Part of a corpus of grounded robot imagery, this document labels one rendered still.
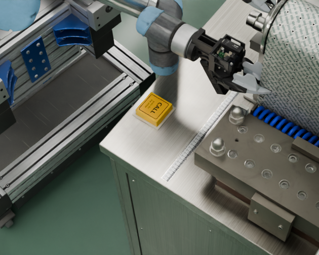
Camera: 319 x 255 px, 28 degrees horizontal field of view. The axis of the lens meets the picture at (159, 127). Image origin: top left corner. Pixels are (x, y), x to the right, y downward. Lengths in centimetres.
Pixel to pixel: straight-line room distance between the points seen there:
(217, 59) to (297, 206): 37
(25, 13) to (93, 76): 116
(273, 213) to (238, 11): 69
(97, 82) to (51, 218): 57
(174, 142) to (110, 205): 97
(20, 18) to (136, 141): 42
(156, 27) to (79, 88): 111
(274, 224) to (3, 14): 77
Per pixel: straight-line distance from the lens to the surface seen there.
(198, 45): 147
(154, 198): 167
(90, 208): 254
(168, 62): 160
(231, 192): 152
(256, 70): 147
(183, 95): 169
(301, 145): 145
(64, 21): 218
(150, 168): 157
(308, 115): 145
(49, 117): 253
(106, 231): 250
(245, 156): 145
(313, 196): 142
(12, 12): 149
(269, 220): 145
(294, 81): 139
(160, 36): 151
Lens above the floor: 229
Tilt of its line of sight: 58 degrees down
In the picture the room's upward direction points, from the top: 5 degrees counter-clockwise
